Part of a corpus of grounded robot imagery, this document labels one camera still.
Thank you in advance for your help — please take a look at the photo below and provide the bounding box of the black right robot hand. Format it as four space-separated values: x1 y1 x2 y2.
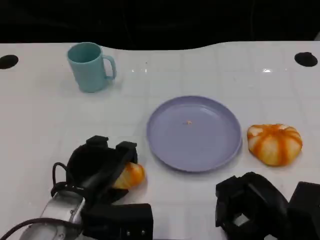
215 171 290 240

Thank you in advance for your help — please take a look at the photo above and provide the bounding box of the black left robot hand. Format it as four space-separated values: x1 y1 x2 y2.
66 135 139 205

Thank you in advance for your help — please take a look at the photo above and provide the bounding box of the orange and white bread roll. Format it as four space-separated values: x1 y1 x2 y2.
246 123 303 167
112 162 146 190

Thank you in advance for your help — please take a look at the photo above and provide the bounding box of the lilac plate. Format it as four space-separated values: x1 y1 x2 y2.
145 95 243 173

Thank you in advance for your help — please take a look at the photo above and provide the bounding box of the pale green mug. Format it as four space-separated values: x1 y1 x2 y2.
66 41 117 93

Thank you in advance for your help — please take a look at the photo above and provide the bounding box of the black table grommet hole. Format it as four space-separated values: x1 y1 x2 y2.
0 54 20 70
294 51 319 68

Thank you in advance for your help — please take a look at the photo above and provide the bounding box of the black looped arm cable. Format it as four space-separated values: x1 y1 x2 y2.
50 162 76 199
0 217 82 240

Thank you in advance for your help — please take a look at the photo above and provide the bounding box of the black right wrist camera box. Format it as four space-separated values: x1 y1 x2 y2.
287 181 320 240

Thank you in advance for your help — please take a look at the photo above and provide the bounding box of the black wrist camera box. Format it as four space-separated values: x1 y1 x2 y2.
287 181 320 240
81 202 154 240

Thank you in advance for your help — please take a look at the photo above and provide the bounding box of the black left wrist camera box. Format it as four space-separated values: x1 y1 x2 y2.
81 202 154 240

